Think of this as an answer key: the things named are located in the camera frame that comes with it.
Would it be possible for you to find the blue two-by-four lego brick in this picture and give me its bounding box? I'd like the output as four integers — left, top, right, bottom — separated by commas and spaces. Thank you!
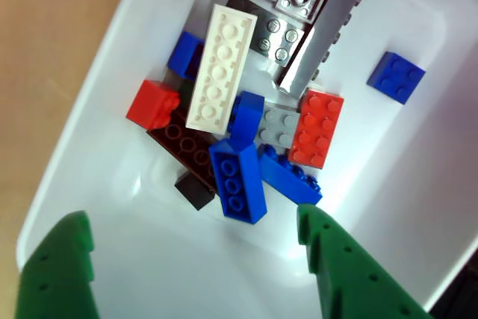
257, 143, 323, 206

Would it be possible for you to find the blue two-by-three lego brick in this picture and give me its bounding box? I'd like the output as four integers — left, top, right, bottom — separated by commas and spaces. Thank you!
208, 137, 268, 225

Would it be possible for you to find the red long lego brick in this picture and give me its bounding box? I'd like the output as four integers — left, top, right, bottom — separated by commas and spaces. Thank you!
288, 90, 344, 169

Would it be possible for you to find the black small lego brick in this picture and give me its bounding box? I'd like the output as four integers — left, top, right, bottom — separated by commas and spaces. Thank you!
174, 171, 217, 211

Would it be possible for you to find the light grey square lego plate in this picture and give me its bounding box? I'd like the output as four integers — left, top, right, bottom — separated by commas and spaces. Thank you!
255, 104, 302, 148

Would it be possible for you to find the brown long lego brick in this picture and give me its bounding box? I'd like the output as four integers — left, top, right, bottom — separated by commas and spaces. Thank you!
146, 109, 221, 195

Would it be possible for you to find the red small lego brick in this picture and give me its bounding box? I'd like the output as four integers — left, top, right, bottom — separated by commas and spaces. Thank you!
125, 79, 181, 133

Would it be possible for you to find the blue small lego brick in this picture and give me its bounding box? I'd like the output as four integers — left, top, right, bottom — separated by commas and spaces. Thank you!
366, 51, 426, 105
227, 90, 265, 144
167, 31, 205, 81

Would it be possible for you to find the dark grey long lego plate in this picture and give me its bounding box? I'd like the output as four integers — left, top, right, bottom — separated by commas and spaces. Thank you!
276, 0, 363, 99

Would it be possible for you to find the white long lego brick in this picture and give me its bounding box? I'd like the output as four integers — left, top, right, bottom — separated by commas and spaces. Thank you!
185, 4, 258, 134

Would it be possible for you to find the dark green lego brick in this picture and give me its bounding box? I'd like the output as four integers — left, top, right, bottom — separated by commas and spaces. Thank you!
227, 0, 311, 68

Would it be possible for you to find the white plastic bin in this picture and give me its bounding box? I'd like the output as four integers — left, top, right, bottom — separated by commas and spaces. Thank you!
15, 0, 478, 319

